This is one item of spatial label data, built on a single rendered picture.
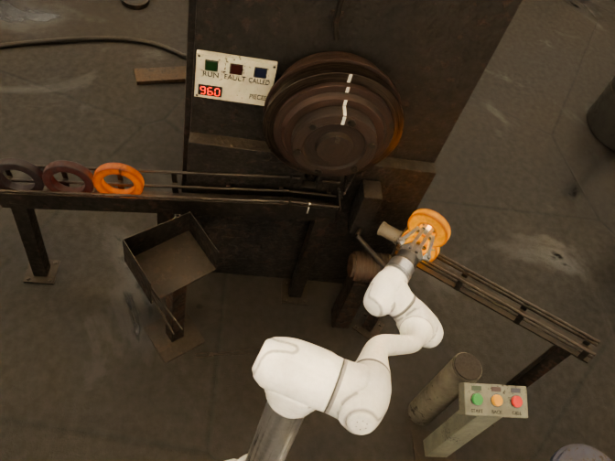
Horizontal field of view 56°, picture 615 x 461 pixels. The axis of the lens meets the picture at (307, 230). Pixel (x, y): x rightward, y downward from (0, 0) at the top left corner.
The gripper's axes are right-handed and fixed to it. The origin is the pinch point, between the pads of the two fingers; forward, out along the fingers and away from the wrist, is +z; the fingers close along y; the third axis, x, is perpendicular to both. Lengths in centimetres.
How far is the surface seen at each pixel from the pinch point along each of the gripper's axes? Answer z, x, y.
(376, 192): 10.9, -12.9, -24.7
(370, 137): -4.4, 26.1, -30.4
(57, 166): -57, -15, -122
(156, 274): -62, -30, -71
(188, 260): -50, -29, -66
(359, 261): -2.5, -39.3, -17.1
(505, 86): 242, -105, -17
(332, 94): -7, 36, -46
